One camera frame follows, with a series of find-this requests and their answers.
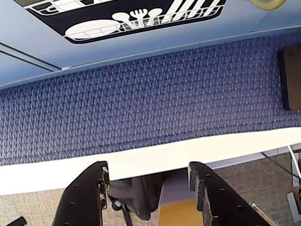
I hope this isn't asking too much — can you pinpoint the grey angled bracket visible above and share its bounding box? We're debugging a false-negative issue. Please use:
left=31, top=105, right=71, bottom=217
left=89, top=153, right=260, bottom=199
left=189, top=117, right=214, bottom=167
left=287, top=192, right=301, bottom=222

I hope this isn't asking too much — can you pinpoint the black flat strip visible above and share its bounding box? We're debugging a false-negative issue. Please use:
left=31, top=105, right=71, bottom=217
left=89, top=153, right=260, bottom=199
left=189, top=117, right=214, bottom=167
left=0, top=217, right=28, bottom=226

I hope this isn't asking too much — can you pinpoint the blue dishwasher door with picture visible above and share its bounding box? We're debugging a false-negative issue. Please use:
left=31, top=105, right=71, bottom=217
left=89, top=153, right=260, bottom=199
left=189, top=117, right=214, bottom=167
left=0, top=0, right=268, bottom=71

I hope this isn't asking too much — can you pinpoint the thin black cable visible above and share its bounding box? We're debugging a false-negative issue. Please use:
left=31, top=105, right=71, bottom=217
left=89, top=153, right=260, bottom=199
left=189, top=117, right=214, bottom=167
left=261, top=152, right=301, bottom=180

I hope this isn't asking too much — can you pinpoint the gold dishwasher door handle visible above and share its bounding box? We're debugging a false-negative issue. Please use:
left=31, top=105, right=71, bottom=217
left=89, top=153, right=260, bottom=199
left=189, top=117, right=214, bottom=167
left=249, top=0, right=286, bottom=11

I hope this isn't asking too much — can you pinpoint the dark grey bag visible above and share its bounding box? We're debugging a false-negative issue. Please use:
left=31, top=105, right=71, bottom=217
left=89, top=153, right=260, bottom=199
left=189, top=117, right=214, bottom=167
left=107, top=175, right=163, bottom=221

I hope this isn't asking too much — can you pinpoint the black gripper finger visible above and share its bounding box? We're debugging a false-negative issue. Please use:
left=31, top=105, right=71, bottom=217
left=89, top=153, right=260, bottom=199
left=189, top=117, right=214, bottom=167
left=187, top=161, right=271, bottom=226
left=54, top=161, right=111, bottom=226

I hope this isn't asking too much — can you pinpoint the black box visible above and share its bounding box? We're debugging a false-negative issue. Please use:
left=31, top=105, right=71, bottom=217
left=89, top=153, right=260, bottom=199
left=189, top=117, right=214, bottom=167
left=277, top=46, right=301, bottom=111

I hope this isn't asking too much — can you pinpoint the blue lower fridge door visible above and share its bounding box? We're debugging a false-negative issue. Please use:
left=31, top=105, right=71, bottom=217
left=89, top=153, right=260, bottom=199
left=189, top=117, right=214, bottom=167
left=0, top=43, right=69, bottom=88

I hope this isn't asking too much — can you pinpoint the light wooden panel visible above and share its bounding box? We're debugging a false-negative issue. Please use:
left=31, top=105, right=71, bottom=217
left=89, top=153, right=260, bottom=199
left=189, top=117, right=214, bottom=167
left=159, top=199, right=198, bottom=226

